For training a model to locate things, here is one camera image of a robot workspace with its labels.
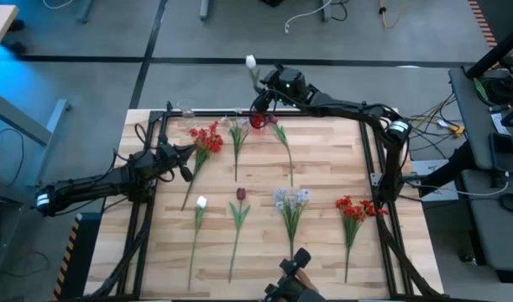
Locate person's hand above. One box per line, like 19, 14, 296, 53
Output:
293, 270, 327, 302

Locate black coiled cable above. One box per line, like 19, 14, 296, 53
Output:
478, 75, 513, 107

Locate black cable bundle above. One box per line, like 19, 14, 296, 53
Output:
375, 200, 444, 299
86, 200, 153, 299

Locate white power box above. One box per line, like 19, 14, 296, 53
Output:
410, 159, 459, 203

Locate grey desk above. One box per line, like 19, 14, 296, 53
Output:
448, 66, 513, 283

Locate yellow cable bundle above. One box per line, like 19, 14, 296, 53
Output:
400, 94, 467, 139

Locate yellow hanging cable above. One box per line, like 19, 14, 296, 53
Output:
377, 0, 408, 30

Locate black aluminium table frame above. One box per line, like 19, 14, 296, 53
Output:
83, 109, 446, 301

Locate black angled strut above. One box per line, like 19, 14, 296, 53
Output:
418, 141, 479, 198

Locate black hand-held control handle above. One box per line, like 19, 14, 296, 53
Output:
262, 247, 314, 302

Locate black phone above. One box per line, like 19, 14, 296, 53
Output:
489, 132, 510, 174

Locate white floor cable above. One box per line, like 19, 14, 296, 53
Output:
283, 0, 333, 35

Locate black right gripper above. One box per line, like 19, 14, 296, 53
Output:
252, 62, 310, 117

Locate white tulip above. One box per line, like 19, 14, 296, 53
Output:
187, 195, 208, 292
244, 54, 262, 91

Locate grey metal table frame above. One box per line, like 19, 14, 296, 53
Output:
0, 87, 72, 190

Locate red flower bunch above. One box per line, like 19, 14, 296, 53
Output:
334, 195, 390, 284
180, 120, 225, 212

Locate black cabinet with hazard stripes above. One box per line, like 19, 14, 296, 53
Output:
52, 211, 102, 301

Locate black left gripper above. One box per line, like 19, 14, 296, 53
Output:
154, 142, 197, 183

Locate black slanted pole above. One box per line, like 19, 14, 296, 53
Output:
465, 23, 513, 80

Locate clear glass vase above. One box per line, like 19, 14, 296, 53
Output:
176, 99, 198, 129

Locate red glass vase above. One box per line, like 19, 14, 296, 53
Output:
249, 112, 268, 130

